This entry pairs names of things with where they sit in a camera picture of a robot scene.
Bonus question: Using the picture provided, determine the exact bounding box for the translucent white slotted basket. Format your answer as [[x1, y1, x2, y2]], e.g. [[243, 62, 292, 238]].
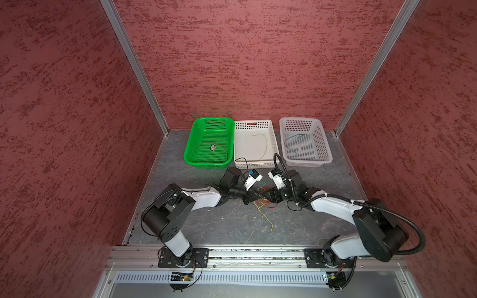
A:
[[279, 117, 333, 168]]

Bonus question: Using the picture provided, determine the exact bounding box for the white slotted cable duct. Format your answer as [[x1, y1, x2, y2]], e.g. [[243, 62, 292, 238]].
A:
[[114, 271, 328, 288]]

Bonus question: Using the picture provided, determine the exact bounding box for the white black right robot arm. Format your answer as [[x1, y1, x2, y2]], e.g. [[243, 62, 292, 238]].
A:
[[268, 170, 409, 268]]

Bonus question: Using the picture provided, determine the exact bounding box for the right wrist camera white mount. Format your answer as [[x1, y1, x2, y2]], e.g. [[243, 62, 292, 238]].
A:
[[268, 169, 286, 189]]

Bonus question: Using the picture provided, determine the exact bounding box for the dark green wire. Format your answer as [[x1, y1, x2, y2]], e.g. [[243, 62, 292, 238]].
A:
[[284, 133, 306, 154]]

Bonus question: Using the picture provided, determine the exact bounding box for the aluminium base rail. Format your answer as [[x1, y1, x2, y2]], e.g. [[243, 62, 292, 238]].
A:
[[94, 245, 421, 298]]

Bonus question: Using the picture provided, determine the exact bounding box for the left small circuit board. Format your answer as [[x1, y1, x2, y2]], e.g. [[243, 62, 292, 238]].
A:
[[170, 272, 194, 283]]

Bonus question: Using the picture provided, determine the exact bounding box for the small circuit board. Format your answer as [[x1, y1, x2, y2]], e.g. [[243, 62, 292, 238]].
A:
[[170, 272, 194, 283], [327, 272, 347, 290]]

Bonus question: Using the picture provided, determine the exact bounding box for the yellow wire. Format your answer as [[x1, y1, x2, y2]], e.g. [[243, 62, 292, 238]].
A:
[[255, 200, 274, 232], [250, 133, 269, 161]]

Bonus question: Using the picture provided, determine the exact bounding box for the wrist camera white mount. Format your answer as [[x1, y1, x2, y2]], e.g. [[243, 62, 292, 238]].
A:
[[268, 169, 286, 189], [244, 169, 263, 191]]

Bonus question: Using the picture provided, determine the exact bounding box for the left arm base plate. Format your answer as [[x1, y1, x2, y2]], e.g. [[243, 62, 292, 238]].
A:
[[157, 247, 209, 268]]

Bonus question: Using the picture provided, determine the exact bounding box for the aluminium corner post left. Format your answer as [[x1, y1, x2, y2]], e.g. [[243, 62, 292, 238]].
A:
[[100, 0, 170, 137]]

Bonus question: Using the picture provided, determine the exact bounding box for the black corrugated cable conduit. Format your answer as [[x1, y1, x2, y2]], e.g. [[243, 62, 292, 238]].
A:
[[273, 153, 427, 257]]

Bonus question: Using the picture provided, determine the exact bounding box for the green plastic basket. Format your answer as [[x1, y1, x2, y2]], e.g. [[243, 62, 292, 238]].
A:
[[184, 117, 235, 169]]

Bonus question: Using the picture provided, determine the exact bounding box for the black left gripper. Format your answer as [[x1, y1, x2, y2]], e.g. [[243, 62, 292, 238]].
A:
[[229, 184, 265, 206]]

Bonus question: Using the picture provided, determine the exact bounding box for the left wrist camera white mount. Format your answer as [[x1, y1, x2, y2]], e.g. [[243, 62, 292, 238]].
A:
[[244, 169, 263, 191]]

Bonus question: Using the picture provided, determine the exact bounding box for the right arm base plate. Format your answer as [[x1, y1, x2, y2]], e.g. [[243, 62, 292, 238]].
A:
[[304, 248, 354, 269]]

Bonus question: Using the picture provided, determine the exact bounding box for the aluminium corner post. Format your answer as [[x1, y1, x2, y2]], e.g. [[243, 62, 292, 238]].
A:
[[100, 0, 170, 137], [334, 0, 420, 138]]

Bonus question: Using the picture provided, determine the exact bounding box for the right small circuit board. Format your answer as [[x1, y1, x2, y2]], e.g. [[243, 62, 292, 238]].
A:
[[327, 272, 347, 290]]

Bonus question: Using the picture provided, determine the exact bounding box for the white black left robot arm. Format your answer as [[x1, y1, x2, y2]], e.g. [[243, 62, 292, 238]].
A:
[[140, 167, 263, 261]]

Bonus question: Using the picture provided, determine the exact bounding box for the cream perforated basket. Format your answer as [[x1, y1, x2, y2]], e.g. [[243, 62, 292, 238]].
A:
[[234, 120, 279, 170]]

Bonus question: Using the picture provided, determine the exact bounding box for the aluminium corner post right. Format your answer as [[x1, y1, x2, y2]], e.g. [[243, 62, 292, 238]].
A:
[[334, 0, 420, 138]]

